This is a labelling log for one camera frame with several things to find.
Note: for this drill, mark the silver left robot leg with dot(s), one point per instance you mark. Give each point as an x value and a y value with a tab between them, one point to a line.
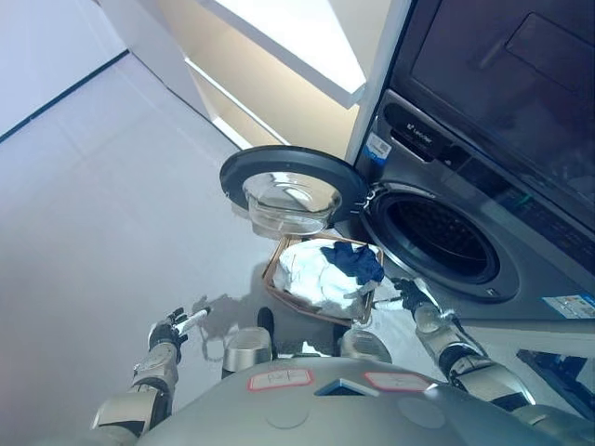
247	346

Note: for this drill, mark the silver robot leg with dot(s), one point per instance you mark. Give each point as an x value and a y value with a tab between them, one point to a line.
361	344
247	346

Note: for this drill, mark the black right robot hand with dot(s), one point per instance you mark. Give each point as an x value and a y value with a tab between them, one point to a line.
409	290

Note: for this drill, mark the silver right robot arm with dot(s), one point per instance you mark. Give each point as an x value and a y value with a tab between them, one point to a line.
469	353

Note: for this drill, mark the dark blue garment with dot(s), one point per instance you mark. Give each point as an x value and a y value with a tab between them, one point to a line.
355	262

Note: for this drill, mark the dark dryer unit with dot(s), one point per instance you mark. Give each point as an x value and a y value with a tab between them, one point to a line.
502	79

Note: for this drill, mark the white shelf cabinet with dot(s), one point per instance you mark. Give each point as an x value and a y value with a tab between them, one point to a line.
260	69

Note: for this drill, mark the grey front-load washing machine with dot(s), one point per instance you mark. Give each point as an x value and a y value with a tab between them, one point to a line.
469	232

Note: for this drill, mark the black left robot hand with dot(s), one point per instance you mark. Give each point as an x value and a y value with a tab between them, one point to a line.
173	328

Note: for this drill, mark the blue info label sticker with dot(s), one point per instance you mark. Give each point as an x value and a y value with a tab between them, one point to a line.
569	305

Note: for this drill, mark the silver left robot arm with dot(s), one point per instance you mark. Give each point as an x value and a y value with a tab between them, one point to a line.
135	390

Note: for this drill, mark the round washing machine door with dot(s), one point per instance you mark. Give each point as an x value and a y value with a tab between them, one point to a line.
288	186

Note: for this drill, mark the white cloth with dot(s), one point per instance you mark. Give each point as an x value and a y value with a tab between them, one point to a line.
309	276

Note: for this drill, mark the blue energy label sticker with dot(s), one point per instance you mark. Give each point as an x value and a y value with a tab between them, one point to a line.
379	149

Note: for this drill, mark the silver robot torso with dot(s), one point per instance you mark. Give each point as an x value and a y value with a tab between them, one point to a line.
334	409

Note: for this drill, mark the silver right robot leg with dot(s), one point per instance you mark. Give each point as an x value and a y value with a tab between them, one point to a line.
361	344

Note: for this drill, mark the brown laundry basket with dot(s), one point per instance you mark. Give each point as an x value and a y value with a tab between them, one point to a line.
279	274

